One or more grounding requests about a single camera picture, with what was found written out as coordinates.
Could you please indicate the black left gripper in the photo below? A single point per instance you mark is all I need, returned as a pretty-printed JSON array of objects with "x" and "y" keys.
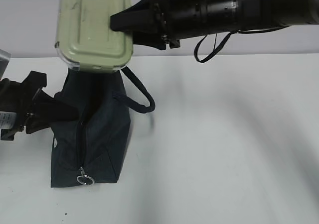
[{"x": 16, "y": 106}]

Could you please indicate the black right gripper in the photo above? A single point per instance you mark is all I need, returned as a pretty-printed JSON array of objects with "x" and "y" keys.
[{"x": 177, "y": 20}]

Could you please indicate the dark blue lunch bag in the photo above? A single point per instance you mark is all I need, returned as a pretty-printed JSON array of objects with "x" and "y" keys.
[{"x": 92, "y": 149}]

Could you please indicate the green lid glass container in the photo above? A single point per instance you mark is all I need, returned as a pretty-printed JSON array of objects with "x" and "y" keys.
[{"x": 84, "y": 39}]

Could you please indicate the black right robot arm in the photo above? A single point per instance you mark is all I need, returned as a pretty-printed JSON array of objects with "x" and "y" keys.
[{"x": 244, "y": 15}]

